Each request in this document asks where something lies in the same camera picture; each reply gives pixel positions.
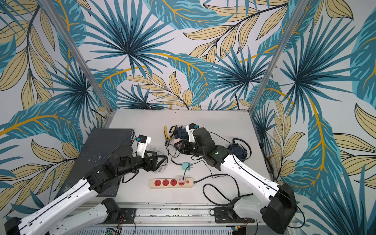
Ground small pink plug adapter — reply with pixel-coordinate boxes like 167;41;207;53
177;177;186;186

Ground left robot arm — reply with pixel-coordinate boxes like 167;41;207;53
5;145;166;235

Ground dark blue fan centre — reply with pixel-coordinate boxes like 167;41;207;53
173;125;189;140

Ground teal plug adapter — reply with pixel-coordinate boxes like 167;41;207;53
182;162;192;172

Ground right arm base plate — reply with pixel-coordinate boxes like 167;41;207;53
210;207;255;224

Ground beige red power strip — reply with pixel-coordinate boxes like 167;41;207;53
148;178;194;189

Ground dark blue fan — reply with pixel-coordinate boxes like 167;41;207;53
228;138;252;162
173;125;189;140

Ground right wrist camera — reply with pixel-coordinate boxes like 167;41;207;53
185;123;199;143

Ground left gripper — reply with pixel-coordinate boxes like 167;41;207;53
117;149;167;177

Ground aluminium front rail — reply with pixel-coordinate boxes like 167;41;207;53
46;202;297;228

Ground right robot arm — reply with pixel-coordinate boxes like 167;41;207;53
174;126;298;235

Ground white desk fan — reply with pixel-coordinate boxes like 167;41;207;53
151;149;168;174

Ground dark blue fan right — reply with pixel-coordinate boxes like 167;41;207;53
228;138;252;162

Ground yellow black pliers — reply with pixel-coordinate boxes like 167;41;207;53
164;125;177;146

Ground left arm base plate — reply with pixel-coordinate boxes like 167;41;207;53
102;208;137;225

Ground black power strip cable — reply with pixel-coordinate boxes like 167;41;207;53
192;174;253;207

